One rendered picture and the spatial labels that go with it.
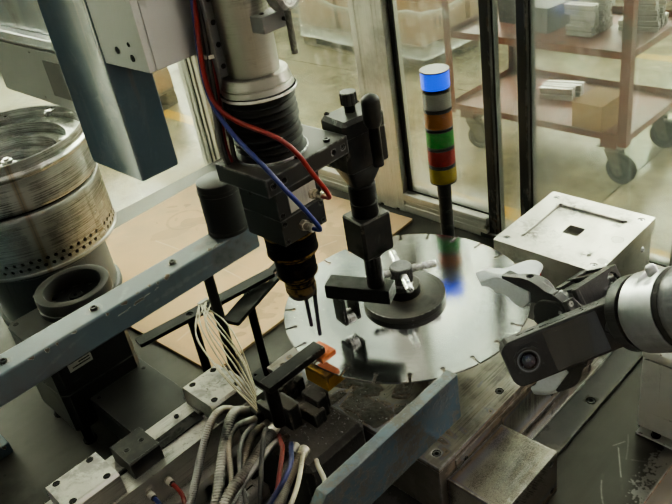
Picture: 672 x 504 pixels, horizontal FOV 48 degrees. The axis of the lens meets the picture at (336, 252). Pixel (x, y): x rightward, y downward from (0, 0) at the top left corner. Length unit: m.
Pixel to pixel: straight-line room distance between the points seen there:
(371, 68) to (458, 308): 0.67
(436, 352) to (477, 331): 0.06
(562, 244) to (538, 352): 0.49
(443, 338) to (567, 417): 0.26
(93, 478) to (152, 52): 0.52
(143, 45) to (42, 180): 0.67
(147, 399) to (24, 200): 0.41
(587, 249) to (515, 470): 0.39
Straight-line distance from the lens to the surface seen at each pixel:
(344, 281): 0.94
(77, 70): 0.87
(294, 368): 0.90
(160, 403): 1.15
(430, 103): 1.19
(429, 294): 1.01
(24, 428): 1.35
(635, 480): 1.07
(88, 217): 1.43
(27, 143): 1.58
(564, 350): 0.75
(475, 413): 1.00
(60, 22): 0.86
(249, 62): 0.73
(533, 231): 1.25
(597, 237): 1.23
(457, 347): 0.94
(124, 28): 0.74
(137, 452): 1.01
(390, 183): 1.62
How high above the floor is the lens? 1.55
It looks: 32 degrees down
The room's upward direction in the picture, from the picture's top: 10 degrees counter-clockwise
